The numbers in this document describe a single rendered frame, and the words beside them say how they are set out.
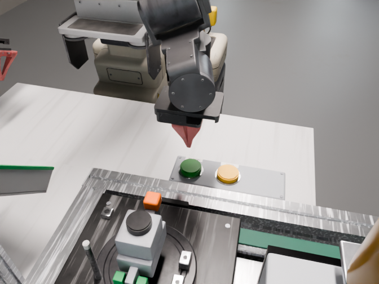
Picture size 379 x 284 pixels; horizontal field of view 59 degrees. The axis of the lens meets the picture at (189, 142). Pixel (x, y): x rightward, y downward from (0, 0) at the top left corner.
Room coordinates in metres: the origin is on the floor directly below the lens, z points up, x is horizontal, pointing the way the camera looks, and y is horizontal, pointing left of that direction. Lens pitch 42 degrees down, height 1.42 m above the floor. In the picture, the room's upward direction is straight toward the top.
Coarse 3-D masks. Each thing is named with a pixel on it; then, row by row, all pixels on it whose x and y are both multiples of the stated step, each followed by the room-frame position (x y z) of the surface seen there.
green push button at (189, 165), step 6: (186, 162) 0.44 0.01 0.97; (192, 162) 0.44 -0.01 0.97; (198, 162) 0.44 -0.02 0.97; (180, 168) 0.42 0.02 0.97; (186, 168) 0.42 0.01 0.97; (192, 168) 0.42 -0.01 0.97; (198, 168) 0.42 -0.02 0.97; (186, 174) 0.41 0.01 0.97; (192, 174) 0.41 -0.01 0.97; (198, 174) 0.42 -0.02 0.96
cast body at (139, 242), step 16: (128, 224) 0.22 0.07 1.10; (144, 224) 0.22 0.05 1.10; (160, 224) 0.23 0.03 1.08; (128, 240) 0.20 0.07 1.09; (144, 240) 0.20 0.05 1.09; (160, 240) 0.22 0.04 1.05; (128, 256) 0.20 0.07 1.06; (144, 256) 0.20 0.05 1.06; (128, 272) 0.19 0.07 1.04; (144, 272) 0.19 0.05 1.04
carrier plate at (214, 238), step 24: (96, 216) 0.32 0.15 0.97; (120, 216) 0.32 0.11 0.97; (168, 216) 0.32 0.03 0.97; (192, 216) 0.32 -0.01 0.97; (216, 216) 0.32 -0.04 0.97; (96, 240) 0.27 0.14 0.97; (192, 240) 0.27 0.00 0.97; (216, 240) 0.27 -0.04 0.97; (72, 264) 0.24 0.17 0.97; (216, 264) 0.24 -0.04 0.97
